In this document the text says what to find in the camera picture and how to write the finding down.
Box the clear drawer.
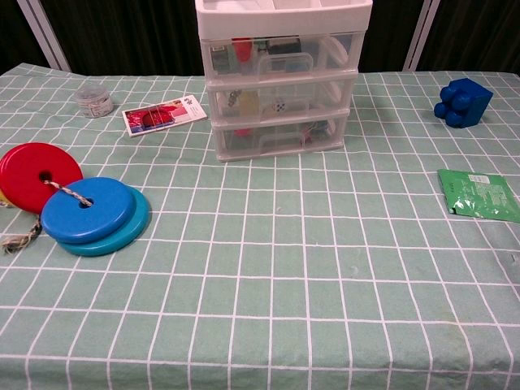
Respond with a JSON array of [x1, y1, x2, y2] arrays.
[[206, 32, 363, 79], [208, 77, 355, 121], [214, 115, 347, 158]]

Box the clear bottom drawer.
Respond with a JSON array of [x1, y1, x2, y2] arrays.
[[214, 115, 347, 158]]

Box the red plastic cup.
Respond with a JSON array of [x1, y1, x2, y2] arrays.
[[232, 37, 254, 64]]

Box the black rectangular box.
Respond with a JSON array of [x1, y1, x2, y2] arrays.
[[266, 37, 302, 54]]

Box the clear top drawer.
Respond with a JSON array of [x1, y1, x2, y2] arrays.
[[206, 32, 363, 79]]

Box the green checked tablecloth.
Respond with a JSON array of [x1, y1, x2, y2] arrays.
[[0, 64, 520, 390]]

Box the white card with red picture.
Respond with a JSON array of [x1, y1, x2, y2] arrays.
[[121, 94, 209, 140]]

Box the teal wooden disc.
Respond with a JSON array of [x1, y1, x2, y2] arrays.
[[56, 188, 152, 258]]

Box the blue wooden disc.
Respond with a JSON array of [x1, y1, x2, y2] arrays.
[[40, 176, 137, 245]]

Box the black curtain panel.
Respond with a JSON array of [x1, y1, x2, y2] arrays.
[[417, 0, 520, 76], [0, 0, 54, 76], [40, 0, 205, 77], [359, 0, 424, 74]]

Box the green foil packet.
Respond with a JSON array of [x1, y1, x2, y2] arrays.
[[436, 168, 520, 224]]

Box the blue building block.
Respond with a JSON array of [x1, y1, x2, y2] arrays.
[[433, 77, 495, 129]]

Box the red wooden disc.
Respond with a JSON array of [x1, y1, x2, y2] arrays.
[[0, 141, 85, 215]]

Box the white drawer organizer box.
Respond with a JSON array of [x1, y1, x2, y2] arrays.
[[194, 0, 374, 163]]

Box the white frame pole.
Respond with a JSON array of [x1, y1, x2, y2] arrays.
[[402, 0, 442, 72], [23, 0, 72, 72]]

